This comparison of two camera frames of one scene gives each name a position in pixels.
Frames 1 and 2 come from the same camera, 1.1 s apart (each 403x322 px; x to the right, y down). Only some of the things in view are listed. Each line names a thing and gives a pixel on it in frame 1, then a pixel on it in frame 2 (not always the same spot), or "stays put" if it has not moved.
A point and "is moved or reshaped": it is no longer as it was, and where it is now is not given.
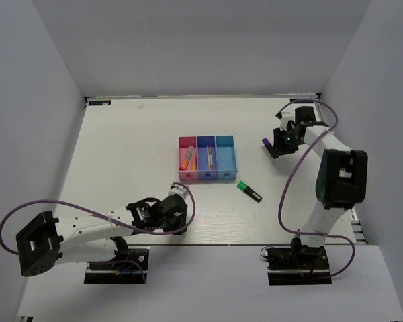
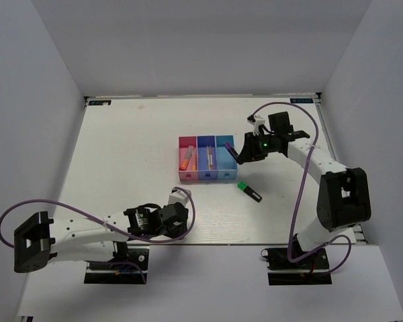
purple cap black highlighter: [268, 145] is moved or reshaped
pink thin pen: [211, 159] stays put
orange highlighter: [185, 162] stays put
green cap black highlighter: [243, 186] stays put
